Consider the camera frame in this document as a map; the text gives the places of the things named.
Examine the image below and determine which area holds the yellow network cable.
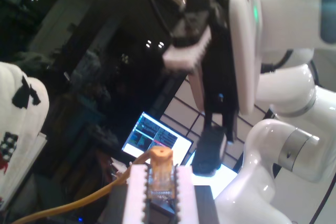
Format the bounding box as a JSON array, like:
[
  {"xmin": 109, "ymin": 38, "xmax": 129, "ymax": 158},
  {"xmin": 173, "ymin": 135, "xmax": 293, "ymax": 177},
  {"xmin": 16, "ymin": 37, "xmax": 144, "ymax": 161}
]
[{"xmin": 10, "ymin": 146, "xmax": 176, "ymax": 224}]

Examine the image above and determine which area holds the open laptop lit screen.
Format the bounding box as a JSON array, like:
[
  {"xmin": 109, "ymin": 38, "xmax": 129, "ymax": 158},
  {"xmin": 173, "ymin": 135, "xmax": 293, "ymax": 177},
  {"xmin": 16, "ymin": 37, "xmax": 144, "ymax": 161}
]
[{"xmin": 121, "ymin": 110, "xmax": 194, "ymax": 168}]

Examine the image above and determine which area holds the gripper black connector cable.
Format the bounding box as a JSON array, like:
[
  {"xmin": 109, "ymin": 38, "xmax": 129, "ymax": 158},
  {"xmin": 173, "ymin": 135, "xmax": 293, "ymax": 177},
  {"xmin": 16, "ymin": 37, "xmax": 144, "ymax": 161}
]
[{"xmin": 260, "ymin": 49, "xmax": 294, "ymax": 74}]

